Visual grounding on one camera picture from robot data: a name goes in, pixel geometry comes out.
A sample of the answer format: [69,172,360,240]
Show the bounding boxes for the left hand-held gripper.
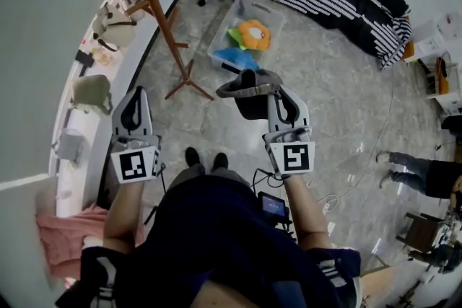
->
[110,86,162,185]

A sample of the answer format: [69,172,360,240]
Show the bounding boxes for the small black screen device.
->
[256,190,290,221]

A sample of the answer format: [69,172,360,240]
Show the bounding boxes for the black cable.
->
[252,167,286,192]

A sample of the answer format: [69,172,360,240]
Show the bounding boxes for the dark wooden stool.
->
[395,212,447,253]

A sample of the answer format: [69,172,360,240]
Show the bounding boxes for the olive green bag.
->
[70,74,113,116]

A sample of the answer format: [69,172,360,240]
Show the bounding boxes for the blue plush toy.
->
[213,48,261,71]

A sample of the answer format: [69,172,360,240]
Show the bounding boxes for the person's left forearm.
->
[103,180,145,253]

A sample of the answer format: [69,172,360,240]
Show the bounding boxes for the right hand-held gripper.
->
[262,88,317,180]

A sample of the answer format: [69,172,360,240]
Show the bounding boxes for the white power strip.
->
[322,193,339,216]

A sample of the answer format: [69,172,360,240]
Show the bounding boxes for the orange flower plush toy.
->
[237,19,271,50]

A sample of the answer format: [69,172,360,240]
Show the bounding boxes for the beige handbag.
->
[92,1,138,51]

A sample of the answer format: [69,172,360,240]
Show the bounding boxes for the person's dark navy shirt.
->
[81,175,362,308]

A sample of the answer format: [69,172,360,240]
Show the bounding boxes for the person's black shoe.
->
[185,146,201,167]
[212,152,229,170]

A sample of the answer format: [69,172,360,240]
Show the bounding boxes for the person's black left shoe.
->
[185,146,201,167]

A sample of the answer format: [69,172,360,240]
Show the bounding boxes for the white curved counter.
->
[48,0,203,217]

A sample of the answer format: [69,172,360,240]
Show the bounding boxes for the green plush toy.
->
[227,27,246,48]

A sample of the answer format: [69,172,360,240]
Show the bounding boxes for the small black stand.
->
[75,49,95,76]

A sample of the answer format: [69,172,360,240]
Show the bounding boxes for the person's black right shoe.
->
[212,152,229,170]

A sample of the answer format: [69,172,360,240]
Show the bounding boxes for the brown wooden coat rack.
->
[121,0,214,101]

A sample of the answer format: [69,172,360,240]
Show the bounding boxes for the white shelf unit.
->
[414,50,462,116]

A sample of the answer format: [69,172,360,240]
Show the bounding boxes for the person's right forearm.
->
[283,175,335,252]

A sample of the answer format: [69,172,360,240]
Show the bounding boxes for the black cap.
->
[215,68,284,122]

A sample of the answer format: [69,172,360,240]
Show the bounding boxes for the clear plastic storage bin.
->
[207,0,288,73]

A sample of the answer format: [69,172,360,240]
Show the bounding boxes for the pink cloth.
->
[35,205,145,278]

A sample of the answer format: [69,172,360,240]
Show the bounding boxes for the person's gray trousers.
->
[168,164,252,188]

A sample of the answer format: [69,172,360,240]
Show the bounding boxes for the small gray bag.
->
[53,128,86,165]

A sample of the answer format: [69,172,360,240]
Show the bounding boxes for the white cardboard box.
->
[404,19,448,64]

